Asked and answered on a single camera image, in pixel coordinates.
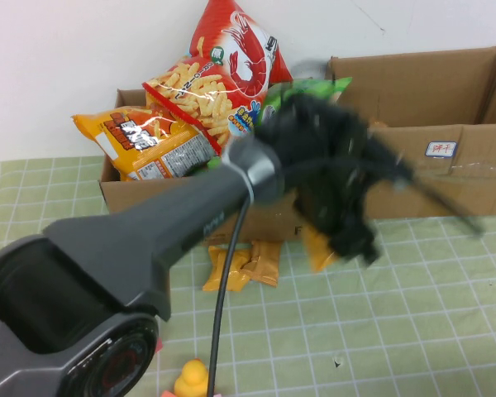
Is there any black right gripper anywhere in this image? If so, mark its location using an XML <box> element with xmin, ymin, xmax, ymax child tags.
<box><xmin>256</xmin><ymin>93</ymin><xmax>483</xmax><ymax>237</ymax></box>

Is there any large yellow snack packet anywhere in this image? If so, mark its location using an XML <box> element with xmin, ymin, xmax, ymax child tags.
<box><xmin>303</xmin><ymin>226</ymin><xmax>341</xmax><ymax>273</ymax></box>

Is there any orange-brown snack packet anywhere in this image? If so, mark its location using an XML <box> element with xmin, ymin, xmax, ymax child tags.
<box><xmin>241</xmin><ymin>239</ymin><xmax>284</xmax><ymax>289</ymax></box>

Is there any small yellow snack packet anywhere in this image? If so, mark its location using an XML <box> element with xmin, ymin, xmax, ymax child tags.
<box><xmin>201</xmin><ymin>246</ymin><xmax>253</xmax><ymax>293</ymax></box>

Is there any white label with red writing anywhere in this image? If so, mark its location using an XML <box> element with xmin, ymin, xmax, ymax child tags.
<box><xmin>424</xmin><ymin>141</ymin><xmax>458</xmax><ymax>160</ymax></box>

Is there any clear packing tape strip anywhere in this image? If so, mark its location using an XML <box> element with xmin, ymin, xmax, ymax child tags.
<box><xmin>367</xmin><ymin>160</ymin><xmax>496</xmax><ymax>185</ymax></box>

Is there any large plain cardboard box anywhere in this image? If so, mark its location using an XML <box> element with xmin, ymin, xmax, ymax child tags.
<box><xmin>325</xmin><ymin>44</ymin><xmax>496</xmax><ymax>220</ymax></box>

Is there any green chips bag with barcode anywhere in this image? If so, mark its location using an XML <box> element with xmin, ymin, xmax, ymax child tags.
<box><xmin>258</xmin><ymin>77</ymin><xmax>354</xmax><ymax>125</ymax></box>

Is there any red shrimp chips bag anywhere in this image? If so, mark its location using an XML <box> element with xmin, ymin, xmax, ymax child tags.
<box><xmin>142</xmin><ymin>0</ymin><xmax>294</xmax><ymax>154</ymax></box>

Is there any cardboard box with F2 print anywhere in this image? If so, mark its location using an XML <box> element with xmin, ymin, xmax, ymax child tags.
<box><xmin>98</xmin><ymin>88</ymin><xmax>334</xmax><ymax>249</ymax></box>

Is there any orange chips bag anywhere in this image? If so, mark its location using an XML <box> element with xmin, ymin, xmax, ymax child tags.
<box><xmin>69</xmin><ymin>105</ymin><xmax>222</xmax><ymax>182</ymax></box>

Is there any yellow rubber duck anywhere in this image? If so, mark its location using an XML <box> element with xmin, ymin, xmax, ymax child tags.
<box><xmin>173</xmin><ymin>357</ymin><xmax>211</xmax><ymax>397</ymax></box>

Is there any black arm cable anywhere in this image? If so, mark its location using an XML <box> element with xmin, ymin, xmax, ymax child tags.
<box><xmin>206</xmin><ymin>155</ymin><xmax>359</xmax><ymax>397</ymax></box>

